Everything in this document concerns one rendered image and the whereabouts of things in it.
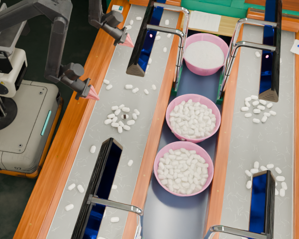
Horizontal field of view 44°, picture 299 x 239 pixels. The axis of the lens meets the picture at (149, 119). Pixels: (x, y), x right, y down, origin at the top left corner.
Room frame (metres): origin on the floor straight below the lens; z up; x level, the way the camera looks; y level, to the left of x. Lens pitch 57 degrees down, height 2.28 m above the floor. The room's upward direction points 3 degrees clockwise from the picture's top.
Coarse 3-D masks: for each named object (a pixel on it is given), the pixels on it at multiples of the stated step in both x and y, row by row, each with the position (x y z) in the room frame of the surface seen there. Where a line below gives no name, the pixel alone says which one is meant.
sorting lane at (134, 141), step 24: (168, 24) 1.65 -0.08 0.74; (120, 48) 1.44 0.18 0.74; (168, 48) 1.46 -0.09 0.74; (120, 72) 1.27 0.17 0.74; (120, 96) 1.11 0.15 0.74; (144, 96) 1.12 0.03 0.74; (96, 120) 0.96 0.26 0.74; (120, 120) 0.97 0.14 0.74; (144, 120) 0.98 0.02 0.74; (96, 144) 0.83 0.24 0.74; (144, 144) 0.85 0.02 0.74; (72, 168) 0.70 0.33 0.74; (120, 168) 0.71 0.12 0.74; (72, 192) 0.59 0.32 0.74; (120, 192) 0.60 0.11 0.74; (72, 216) 0.48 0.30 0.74; (120, 216) 0.50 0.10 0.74
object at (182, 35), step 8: (168, 8) 1.36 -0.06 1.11; (176, 8) 1.36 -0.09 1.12; (184, 8) 1.36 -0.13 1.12; (144, 24) 1.24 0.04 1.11; (184, 24) 1.35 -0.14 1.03; (168, 32) 1.20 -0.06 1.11; (176, 32) 1.20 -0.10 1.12; (184, 32) 1.34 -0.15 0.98; (184, 40) 1.21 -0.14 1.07; (184, 48) 1.35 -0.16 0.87; (176, 64) 1.20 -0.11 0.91; (176, 72) 1.20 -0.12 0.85; (176, 80) 1.19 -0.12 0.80; (176, 88) 1.20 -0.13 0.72
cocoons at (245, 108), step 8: (256, 96) 1.15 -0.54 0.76; (248, 104) 1.09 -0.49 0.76; (256, 104) 1.10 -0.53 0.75; (264, 104) 1.11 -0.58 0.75; (256, 112) 1.05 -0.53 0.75; (272, 112) 1.05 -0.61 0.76; (256, 120) 1.00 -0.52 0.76; (264, 120) 1.00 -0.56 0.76; (256, 168) 0.74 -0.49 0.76; (264, 168) 0.74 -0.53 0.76; (280, 176) 0.71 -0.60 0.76; (248, 184) 0.66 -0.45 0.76; (280, 192) 0.64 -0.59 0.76
